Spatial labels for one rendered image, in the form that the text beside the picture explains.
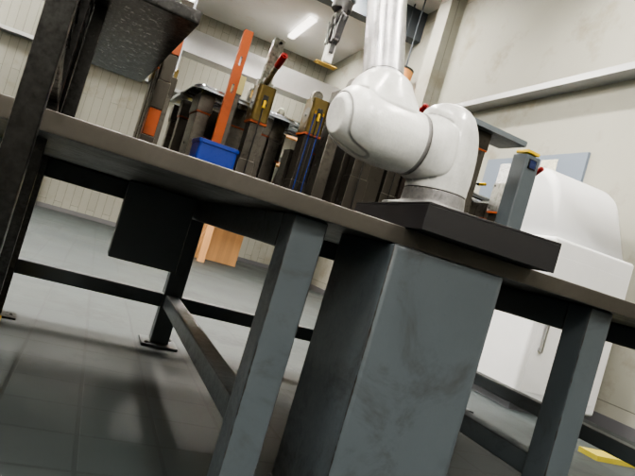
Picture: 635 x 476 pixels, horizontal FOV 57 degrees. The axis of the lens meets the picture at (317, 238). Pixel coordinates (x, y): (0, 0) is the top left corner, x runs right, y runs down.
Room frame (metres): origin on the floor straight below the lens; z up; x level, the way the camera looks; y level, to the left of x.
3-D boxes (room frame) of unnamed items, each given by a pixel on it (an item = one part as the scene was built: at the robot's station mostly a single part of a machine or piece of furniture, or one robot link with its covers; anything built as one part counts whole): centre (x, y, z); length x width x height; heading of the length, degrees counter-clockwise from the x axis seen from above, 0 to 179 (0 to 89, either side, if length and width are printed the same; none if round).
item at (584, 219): (4.07, -1.61, 0.80); 0.81 x 0.70 x 1.60; 21
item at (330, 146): (1.91, 0.05, 0.91); 0.07 x 0.05 x 0.42; 25
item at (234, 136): (2.00, 0.38, 0.84); 0.07 x 0.04 x 0.29; 115
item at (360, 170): (1.86, -0.07, 0.89); 0.09 x 0.08 x 0.38; 25
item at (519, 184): (2.10, -0.64, 0.92); 0.08 x 0.08 x 0.44; 25
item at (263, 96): (1.84, 0.29, 0.87); 0.10 x 0.07 x 0.35; 25
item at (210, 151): (1.54, 0.33, 0.75); 0.11 x 0.10 x 0.09; 115
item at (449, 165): (1.44, -0.23, 0.92); 0.18 x 0.16 x 0.22; 117
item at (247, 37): (1.82, 0.39, 0.95); 0.03 x 0.01 x 0.50; 115
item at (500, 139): (1.99, -0.41, 1.16); 0.37 x 0.14 x 0.02; 115
